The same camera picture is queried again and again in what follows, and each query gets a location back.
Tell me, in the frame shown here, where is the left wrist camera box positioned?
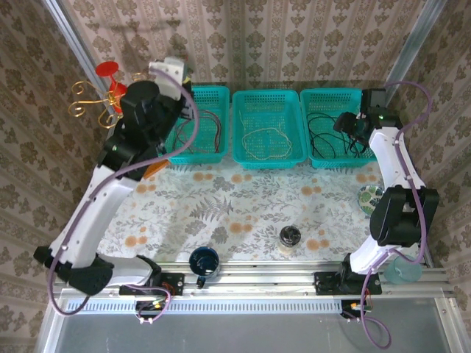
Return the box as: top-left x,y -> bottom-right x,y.
149,57 -> 188,101

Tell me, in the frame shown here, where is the teal plastic mesh basket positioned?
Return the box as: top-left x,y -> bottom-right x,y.
161,86 -> 231,165
230,90 -> 309,171
300,88 -> 383,170

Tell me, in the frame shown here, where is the white slotted cable duct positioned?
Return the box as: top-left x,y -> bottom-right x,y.
64,298 -> 345,314

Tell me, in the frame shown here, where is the red plastic wine glass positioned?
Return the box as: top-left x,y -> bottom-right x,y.
95,60 -> 130,115

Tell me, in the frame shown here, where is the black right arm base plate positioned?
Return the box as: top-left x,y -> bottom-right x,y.
314,271 -> 383,296

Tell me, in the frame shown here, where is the dark blue mug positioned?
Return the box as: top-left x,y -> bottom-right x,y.
188,246 -> 222,288

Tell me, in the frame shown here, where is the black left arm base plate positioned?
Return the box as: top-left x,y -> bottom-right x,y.
118,272 -> 185,297

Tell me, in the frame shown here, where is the leaf patterned plate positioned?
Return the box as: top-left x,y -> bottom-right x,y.
357,185 -> 386,216

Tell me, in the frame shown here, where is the thin white cable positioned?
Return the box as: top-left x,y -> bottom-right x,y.
238,109 -> 286,133
241,127 -> 294,162

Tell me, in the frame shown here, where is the glass jar with black lid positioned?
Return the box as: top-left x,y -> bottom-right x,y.
278,226 -> 302,257

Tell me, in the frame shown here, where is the translucent teal cup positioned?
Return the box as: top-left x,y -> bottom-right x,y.
384,255 -> 423,286

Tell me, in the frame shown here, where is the aluminium extrusion frame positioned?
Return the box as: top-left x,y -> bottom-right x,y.
35,0 -> 463,353

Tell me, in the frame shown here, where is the floral patterned table cloth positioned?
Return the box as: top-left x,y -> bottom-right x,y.
86,101 -> 430,264

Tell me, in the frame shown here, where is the grey metal panel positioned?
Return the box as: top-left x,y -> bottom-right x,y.
54,312 -> 448,353

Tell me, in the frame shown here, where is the gold wire glass rack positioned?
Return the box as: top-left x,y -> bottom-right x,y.
68,72 -> 166,181

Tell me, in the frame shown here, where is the black wiring connector box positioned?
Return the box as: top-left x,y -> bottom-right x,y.
340,299 -> 373,324
134,299 -> 166,327

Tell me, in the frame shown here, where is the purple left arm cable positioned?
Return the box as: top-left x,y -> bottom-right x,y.
47,65 -> 202,327

